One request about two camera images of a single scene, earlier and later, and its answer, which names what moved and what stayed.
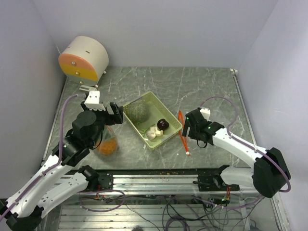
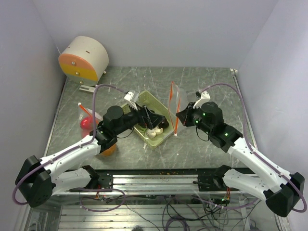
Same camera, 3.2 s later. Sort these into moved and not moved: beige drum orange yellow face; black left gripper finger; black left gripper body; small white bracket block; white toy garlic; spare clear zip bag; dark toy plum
Moved: black left gripper body; black left gripper finger; spare clear zip bag
Not moved: white toy garlic; small white bracket block; dark toy plum; beige drum orange yellow face
